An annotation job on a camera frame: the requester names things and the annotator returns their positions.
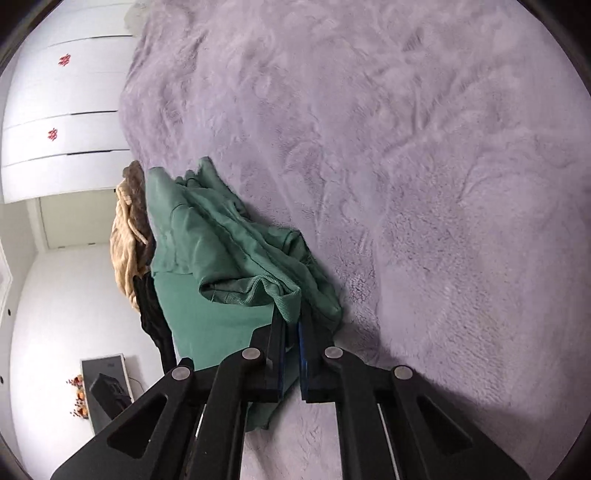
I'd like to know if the green jacket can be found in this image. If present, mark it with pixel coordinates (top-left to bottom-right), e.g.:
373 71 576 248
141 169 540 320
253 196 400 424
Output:
144 155 344 432

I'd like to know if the red flower decoration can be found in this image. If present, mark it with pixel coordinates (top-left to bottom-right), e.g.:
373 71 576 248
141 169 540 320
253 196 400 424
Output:
66 374 89 420

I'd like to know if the black garment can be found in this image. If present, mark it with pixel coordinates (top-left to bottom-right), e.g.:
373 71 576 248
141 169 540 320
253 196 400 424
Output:
132 273 177 374

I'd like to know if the beige brown knit sweater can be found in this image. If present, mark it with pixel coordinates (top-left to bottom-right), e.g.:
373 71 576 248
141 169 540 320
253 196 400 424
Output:
109 160 155 311

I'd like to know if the purple plush bed blanket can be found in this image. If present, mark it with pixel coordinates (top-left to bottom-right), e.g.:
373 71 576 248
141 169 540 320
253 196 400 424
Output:
119 1 590 479

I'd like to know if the white wardrobe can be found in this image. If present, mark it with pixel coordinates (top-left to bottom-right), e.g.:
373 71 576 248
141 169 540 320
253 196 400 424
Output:
1 1 136 203

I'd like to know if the white framed wall screen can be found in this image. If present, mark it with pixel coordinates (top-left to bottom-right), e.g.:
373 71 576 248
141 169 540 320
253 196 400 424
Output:
81 354 134 434

